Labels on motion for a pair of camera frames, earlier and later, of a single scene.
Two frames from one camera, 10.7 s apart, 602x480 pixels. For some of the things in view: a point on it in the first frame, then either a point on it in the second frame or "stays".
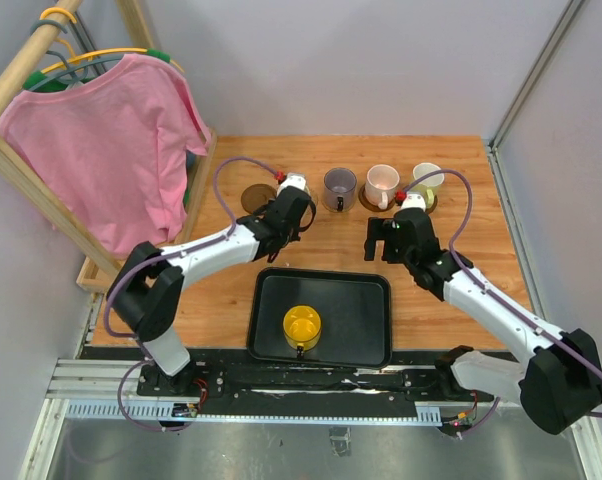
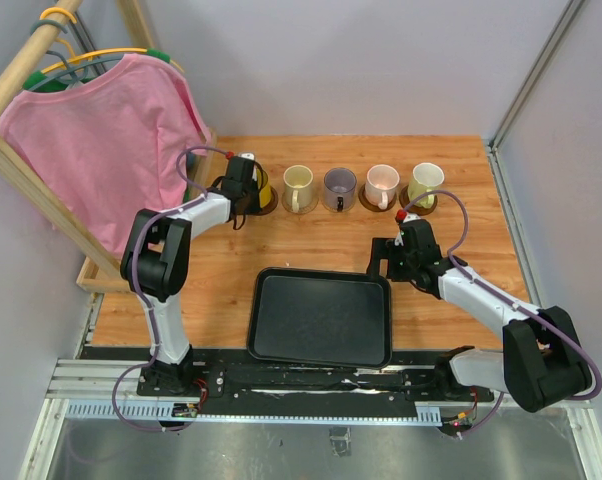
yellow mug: x=302 y=328 -> x=265 y=193
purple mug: x=339 y=187 stays
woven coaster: x=335 y=210 stays
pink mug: x=381 y=185 stays
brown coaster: x=370 y=205 stays
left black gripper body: x=291 y=236 -> x=252 y=195
